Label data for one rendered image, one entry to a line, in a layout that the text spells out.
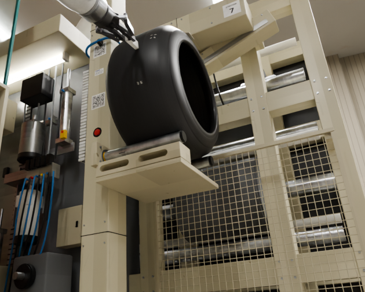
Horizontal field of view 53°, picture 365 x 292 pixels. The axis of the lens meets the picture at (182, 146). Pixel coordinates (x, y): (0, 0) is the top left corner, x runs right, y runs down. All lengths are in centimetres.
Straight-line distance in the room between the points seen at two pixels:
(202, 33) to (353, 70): 427
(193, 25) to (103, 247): 121
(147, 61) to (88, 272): 81
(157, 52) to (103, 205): 63
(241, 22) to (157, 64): 75
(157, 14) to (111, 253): 368
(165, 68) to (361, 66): 495
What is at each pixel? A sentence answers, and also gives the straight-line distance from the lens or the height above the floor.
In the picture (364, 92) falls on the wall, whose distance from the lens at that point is 586.
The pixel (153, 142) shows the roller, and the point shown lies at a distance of 134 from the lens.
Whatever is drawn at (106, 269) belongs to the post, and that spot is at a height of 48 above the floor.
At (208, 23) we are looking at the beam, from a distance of 198.
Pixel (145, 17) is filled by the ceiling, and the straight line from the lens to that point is 478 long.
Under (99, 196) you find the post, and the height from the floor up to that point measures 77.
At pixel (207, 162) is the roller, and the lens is 154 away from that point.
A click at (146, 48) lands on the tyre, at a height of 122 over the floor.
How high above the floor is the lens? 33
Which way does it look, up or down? 24 degrees up
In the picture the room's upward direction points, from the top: 4 degrees counter-clockwise
